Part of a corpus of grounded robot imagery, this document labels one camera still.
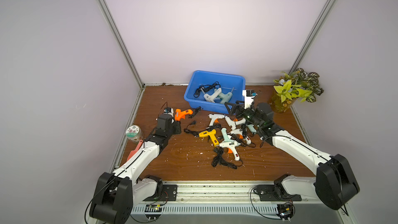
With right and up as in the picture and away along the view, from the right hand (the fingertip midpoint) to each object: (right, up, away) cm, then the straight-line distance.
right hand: (231, 99), depth 77 cm
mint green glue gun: (+1, +1, +31) cm, 31 cm away
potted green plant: (+44, +9, +16) cm, 48 cm away
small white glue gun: (-7, -13, +23) cm, 27 cm away
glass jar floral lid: (-55, -19, +10) cm, 59 cm away
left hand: (-28, -13, +10) cm, 32 cm away
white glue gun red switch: (+1, -26, +8) cm, 28 cm away
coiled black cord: (-5, -33, +5) cm, 34 cm away
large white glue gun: (-9, +1, +30) cm, 32 cm away
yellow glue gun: (-9, -21, +15) cm, 28 cm away
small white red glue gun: (+8, -20, +16) cm, 27 cm away
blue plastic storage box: (-10, +5, +38) cm, 39 cm away
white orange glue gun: (+4, -15, +18) cm, 24 cm away
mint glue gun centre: (-1, -22, +13) cm, 26 cm away
